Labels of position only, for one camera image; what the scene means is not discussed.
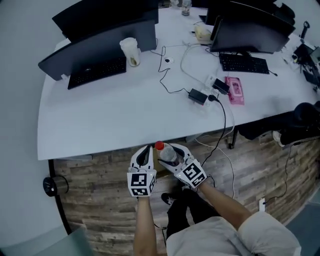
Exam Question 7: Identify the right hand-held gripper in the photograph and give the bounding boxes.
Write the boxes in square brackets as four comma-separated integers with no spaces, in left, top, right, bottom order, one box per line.
[157,143,208,189]

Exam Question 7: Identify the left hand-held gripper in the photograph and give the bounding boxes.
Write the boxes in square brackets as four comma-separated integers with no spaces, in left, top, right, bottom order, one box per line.
[126,144,158,198]

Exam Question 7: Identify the black upright stand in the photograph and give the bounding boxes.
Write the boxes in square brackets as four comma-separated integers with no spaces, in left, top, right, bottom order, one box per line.
[299,21,311,43]

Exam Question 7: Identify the black power adapter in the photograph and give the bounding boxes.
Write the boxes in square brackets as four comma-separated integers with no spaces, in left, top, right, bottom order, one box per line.
[212,78,230,95]
[188,88,209,105]

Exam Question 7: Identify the white power strip cable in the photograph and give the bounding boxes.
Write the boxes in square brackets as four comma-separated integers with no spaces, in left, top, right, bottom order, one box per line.
[193,102,237,200]

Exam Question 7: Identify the person's white shirt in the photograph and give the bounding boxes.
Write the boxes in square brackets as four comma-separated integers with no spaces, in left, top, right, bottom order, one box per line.
[166,212,302,256]

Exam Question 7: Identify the glass jar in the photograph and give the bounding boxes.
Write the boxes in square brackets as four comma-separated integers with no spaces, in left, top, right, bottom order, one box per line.
[181,0,192,16]

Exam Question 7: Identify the frosted glass panel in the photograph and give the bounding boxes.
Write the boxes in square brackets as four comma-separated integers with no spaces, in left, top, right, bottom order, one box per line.
[284,192,320,256]
[0,226,94,256]

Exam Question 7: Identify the cream desk device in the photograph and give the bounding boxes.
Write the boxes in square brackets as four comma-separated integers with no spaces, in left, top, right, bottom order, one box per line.
[194,25,212,42]

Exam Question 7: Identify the person's right forearm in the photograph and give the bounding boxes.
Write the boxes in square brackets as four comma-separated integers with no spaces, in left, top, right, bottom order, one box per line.
[196,182,252,231]

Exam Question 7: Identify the white table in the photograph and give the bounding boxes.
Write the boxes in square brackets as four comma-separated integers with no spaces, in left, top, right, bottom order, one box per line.
[37,4,320,161]

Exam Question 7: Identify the black computer monitor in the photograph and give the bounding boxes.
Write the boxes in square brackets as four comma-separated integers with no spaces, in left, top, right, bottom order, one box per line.
[51,0,160,43]
[209,15,291,55]
[204,0,296,33]

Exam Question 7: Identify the black office chair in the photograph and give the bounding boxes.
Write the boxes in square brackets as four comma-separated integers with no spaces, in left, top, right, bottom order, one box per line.
[226,101,320,151]

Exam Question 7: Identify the white looped cable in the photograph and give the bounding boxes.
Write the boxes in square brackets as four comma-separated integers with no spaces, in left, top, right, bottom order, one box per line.
[179,43,213,86]

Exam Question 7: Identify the pink packet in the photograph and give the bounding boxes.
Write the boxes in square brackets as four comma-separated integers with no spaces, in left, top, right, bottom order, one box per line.
[224,76,245,106]

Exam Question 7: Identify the thin black floor cable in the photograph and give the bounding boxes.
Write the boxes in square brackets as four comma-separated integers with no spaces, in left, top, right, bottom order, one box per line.
[264,138,320,203]

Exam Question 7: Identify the person's black trousers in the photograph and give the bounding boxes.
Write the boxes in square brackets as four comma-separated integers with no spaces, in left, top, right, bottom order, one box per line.
[166,188,222,238]

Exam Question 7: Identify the black keyboard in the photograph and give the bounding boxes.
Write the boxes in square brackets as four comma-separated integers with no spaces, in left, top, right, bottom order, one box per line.
[67,56,127,90]
[219,53,270,75]

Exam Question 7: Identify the clear plastic cup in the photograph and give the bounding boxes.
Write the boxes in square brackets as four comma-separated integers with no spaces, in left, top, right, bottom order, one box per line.
[119,37,141,68]

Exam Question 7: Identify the black power cable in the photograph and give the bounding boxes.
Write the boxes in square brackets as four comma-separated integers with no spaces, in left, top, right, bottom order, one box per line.
[199,94,227,173]

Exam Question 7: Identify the person's black white shoe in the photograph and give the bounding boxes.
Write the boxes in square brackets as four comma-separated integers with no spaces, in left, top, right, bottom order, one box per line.
[161,192,177,206]

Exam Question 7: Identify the person's left forearm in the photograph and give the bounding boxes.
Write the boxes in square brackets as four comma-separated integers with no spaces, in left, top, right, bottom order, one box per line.
[133,196,158,256]

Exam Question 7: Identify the left black monitor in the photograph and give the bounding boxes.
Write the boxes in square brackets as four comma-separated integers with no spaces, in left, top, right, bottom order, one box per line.
[37,19,158,81]

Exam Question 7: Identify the plastic bottle with red cap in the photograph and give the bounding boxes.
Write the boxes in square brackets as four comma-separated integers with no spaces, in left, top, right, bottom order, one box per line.
[154,140,179,167]

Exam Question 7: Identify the brown cardboard box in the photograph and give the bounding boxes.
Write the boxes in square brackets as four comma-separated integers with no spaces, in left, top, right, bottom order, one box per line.
[156,159,176,179]

